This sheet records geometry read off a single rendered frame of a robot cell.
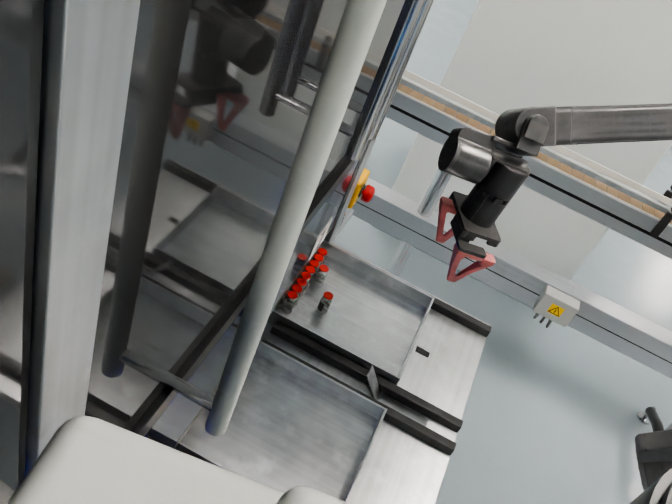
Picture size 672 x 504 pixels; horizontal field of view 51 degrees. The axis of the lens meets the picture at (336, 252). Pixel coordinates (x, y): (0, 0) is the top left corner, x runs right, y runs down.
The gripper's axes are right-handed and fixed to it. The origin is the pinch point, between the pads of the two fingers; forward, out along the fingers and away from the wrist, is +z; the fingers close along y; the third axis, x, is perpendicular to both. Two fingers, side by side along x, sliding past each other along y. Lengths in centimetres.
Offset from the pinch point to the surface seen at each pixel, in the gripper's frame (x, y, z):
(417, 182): 64, -158, 76
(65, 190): -54, 55, -35
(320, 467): -8.5, 19.2, 34.8
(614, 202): 83, -75, 15
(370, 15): -40, 39, -44
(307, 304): -10.0, -17.2, 33.2
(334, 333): -4.5, -10.7, 32.9
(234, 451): -22.9, 18.2, 36.4
